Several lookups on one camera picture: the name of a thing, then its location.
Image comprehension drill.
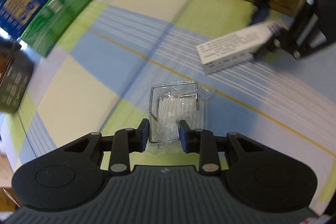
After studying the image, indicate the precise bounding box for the white medicine box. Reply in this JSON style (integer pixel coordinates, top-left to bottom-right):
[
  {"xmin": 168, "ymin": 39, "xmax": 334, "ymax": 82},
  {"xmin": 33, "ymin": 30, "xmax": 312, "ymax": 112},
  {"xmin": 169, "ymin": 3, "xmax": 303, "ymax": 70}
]
[{"xmin": 196, "ymin": 18, "xmax": 286, "ymax": 75}]

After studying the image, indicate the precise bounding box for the clear bag with wire hooks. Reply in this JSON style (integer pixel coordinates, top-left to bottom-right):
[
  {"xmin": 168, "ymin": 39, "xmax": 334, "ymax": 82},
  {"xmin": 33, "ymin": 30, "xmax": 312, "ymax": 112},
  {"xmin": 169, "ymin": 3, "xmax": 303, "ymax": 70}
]
[{"xmin": 146, "ymin": 81, "xmax": 214, "ymax": 155}]

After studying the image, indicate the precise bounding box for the checkered tablecloth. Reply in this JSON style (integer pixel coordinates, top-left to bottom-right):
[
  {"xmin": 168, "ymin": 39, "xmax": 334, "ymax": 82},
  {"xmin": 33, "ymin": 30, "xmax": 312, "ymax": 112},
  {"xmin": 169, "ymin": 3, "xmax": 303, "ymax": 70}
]
[{"xmin": 1, "ymin": 0, "xmax": 335, "ymax": 214}]

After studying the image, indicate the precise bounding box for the black instant meal bowl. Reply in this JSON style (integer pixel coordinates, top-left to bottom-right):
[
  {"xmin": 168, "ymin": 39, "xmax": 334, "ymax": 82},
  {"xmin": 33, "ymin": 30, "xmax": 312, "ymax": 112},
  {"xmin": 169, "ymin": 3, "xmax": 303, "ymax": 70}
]
[{"xmin": 0, "ymin": 38, "xmax": 34, "ymax": 114}]

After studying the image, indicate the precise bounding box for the green shrink-wrapped box pack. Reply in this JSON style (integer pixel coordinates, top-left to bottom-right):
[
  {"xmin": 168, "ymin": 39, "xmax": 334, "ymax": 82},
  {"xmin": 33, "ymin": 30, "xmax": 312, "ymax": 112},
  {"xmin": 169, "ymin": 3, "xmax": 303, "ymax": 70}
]
[{"xmin": 21, "ymin": 0, "xmax": 92, "ymax": 57}]

